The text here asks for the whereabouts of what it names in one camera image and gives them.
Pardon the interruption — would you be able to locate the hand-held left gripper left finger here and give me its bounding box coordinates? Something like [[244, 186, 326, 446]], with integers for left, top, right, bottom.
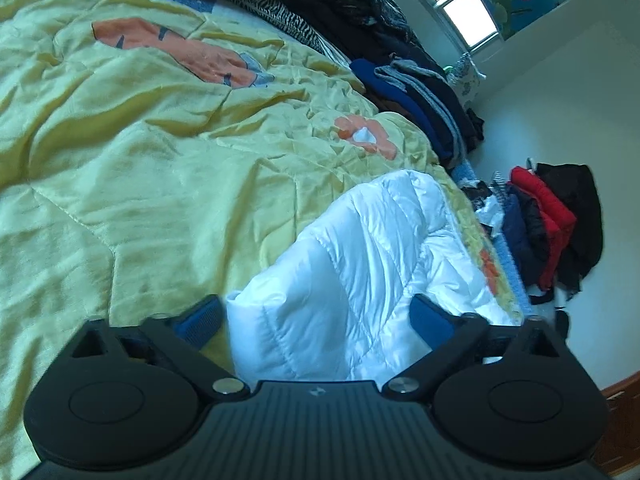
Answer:
[[70, 293, 252, 404]]

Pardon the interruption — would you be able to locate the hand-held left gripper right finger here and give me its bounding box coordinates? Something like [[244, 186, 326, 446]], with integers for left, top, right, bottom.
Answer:
[[381, 293, 569, 402]]

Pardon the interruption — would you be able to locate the white puffer jacket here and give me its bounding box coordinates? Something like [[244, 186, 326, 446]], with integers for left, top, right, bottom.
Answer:
[[225, 170, 517, 383]]

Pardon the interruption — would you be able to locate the pile of dark clothes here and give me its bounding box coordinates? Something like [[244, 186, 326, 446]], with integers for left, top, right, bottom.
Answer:
[[285, 0, 487, 171]]

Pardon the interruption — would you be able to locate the navy jacket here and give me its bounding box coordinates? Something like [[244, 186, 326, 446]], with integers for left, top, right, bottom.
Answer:
[[501, 192, 552, 275]]

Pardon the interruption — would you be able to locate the red jacket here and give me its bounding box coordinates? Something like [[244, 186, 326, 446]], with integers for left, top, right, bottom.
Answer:
[[508, 165, 577, 292]]

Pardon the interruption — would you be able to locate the yellow quilt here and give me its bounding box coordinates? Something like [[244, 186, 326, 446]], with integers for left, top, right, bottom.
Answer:
[[0, 0, 526, 466]]

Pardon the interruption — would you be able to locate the black jacket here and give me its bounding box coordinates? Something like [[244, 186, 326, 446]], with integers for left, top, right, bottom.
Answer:
[[534, 162, 606, 302]]

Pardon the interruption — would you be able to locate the wooden furniture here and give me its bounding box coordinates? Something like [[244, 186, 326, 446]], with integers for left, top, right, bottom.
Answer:
[[594, 369, 640, 479]]

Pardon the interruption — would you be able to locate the blue garment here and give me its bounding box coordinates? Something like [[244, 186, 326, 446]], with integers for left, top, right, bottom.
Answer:
[[349, 58, 443, 160]]

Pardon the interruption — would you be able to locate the grey garment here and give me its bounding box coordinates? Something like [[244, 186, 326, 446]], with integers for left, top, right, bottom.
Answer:
[[374, 59, 467, 157]]

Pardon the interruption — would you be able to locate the white printed pillow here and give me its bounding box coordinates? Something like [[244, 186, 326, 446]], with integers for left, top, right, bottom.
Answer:
[[446, 52, 487, 111]]

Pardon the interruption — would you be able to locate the black white striped cloth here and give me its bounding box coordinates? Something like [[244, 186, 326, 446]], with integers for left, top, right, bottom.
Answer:
[[220, 0, 352, 67]]

